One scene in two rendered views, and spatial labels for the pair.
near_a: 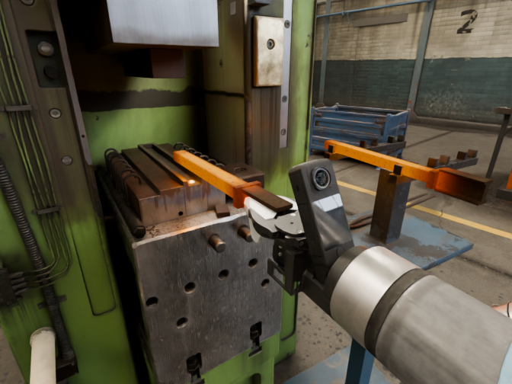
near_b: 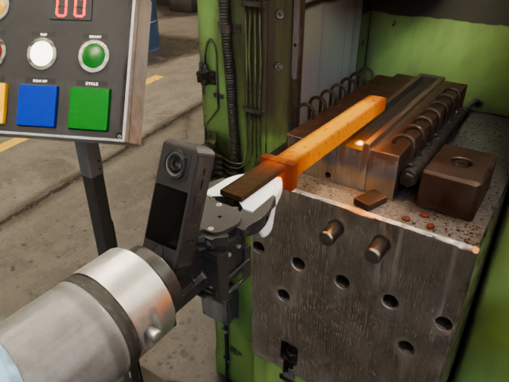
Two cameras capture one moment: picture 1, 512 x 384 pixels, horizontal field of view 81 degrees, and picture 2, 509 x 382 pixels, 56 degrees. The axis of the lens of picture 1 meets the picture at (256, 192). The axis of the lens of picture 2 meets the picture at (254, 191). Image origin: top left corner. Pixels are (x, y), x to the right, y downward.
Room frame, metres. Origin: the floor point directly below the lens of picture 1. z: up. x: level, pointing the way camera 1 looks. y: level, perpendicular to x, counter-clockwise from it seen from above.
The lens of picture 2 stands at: (0.22, -0.45, 1.32)
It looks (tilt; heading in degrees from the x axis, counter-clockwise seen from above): 30 degrees down; 67
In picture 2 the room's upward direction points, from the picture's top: straight up
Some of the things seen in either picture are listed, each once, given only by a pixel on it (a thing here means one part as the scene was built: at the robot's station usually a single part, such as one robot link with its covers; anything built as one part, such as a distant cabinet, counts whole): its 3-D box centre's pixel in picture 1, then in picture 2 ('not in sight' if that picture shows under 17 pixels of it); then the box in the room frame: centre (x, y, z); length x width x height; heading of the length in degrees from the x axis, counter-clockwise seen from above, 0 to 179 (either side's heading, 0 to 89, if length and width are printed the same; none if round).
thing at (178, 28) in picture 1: (139, 28); not in sight; (0.80, 0.27, 1.32); 0.42 x 0.20 x 0.10; 33
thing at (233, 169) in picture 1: (241, 180); (457, 180); (0.77, 0.04, 0.95); 0.12 x 0.08 x 0.06; 33
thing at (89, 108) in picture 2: not in sight; (90, 109); (0.26, 0.42, 1.01); 0.07 x 0.05 x 0.07; 148
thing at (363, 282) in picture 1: (377, 293); (127, 303); (0.24, -0.12, 1.02); 0.10 x 0.05 x 0.09; 122
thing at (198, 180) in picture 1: (165, 160); (399, 105); (0.81, 0.25, 0.99); 0.42 x 0.05 x 0.01; 33
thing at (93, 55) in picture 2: not in sight; (93, 55); (0.29, 0.46, 1.09); 0.05 x 0.03 x 0.04; 123
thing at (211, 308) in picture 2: not in sight; (220, 301); (0.52, 0.52, 0.36); 0.09 x 0.07 x 0.12; 123
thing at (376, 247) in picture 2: (247, 234); (376, 249); (0.61, 0.02, 0.87); 0.04 x 0.03 x 0.03; 33
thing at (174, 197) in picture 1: (158, 174); (384, 120); (0.80, 0.27, 0.96); 0.42 x 0.20 x 0.09; 33
